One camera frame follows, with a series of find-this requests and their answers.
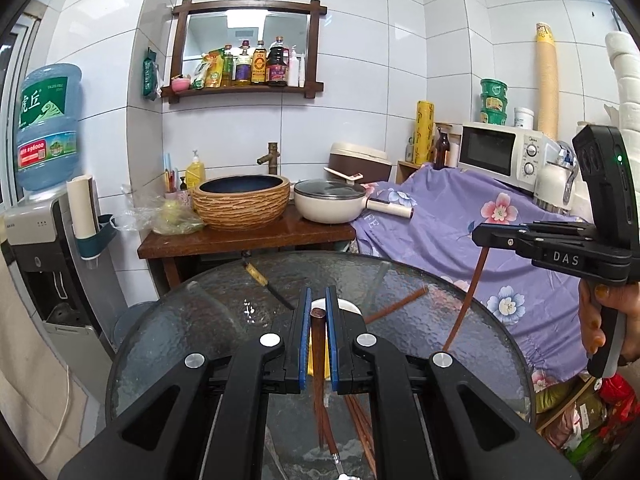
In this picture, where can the brown rice cooker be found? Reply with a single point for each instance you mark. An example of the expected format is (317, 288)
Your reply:
(352, 159)

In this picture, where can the green instant noodle cups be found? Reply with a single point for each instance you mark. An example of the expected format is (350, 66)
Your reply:
(493, 101)

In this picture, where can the dark soy sauce bottle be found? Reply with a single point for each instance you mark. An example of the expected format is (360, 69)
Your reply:
(277, 63)

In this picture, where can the green hanging packet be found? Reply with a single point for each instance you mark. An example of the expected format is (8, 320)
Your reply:
(150, 73)

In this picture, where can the bronze faucet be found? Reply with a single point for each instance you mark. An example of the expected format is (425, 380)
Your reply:
(271, 159)

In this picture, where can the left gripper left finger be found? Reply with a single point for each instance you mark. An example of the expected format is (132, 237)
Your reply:
(294, 330)

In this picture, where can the tall beige roll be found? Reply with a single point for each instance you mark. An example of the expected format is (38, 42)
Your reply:
(548, 81)

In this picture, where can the plastic bag with vegetable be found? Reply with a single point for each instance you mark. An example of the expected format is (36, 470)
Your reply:
(148, 211)

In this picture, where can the white kettle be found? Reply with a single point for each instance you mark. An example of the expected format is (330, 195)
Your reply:
(554, 186)

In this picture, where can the wooden wall shelf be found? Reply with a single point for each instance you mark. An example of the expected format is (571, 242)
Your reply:
(215, 40)

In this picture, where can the right hand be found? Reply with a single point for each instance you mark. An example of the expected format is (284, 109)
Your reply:
(624, 299)

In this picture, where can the cream electric pan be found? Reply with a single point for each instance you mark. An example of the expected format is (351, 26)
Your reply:
(340, 201)

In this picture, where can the dark glass bottle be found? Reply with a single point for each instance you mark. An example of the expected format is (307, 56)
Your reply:
(442, 146)

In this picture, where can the white microwave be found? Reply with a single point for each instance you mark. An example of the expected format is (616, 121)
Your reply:
(511, 155)

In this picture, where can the wooden sink table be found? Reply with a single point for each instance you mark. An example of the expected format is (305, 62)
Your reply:
(290, 230)

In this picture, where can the blue water jug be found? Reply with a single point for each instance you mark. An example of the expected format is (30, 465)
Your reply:
(46, 143)

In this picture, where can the purple floral cloth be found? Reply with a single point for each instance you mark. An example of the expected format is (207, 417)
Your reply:
(538, 307)

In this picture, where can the yellow soap dispenser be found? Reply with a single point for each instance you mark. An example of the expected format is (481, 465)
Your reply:
(195, 173)

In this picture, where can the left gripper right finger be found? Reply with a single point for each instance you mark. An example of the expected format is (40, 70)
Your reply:
(350, 372)

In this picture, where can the yellow wrap roll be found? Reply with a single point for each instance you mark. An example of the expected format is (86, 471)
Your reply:
(423, 136)

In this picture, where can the brown wooden chopstick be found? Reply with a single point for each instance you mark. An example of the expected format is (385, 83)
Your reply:
(319, 355)
(479, 268)
(363, 430)
(417, 294)

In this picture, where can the woven basin sink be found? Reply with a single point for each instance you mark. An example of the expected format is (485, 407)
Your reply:
(241, 202)

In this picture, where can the water dispenser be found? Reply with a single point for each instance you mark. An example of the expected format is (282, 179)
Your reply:
(65, 289)

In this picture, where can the yellow oil bottle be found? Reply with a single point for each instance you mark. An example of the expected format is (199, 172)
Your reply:
(258, 71)

